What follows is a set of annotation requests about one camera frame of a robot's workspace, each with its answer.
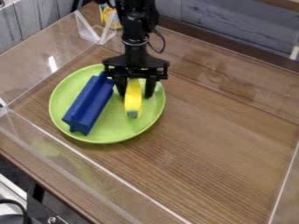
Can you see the clear acrylic tray wall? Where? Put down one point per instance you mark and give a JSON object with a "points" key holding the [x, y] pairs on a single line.
{"points": [[216, 163]]}

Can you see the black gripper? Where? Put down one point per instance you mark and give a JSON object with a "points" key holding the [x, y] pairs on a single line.
{"points": [[150, 68]]}

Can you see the green plate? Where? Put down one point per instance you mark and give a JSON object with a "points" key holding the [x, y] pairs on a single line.
{"points": [[114, 126]]}

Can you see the blue star-shaped block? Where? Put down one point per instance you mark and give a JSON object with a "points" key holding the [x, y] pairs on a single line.
{"points": [[88, 104]]}

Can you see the yellow blue tin can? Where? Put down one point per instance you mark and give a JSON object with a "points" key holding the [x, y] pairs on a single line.
{"points": [[108, 16]]}

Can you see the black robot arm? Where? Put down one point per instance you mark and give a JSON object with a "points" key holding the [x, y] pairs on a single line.
{"points": [[139, 18]]}

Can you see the yellow toy banana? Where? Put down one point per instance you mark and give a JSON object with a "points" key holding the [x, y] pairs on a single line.
{"points": [[134, 98]]}

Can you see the clear acrylic corner bracket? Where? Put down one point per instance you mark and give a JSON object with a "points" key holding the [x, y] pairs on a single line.
{"points": [[94, 33]]}

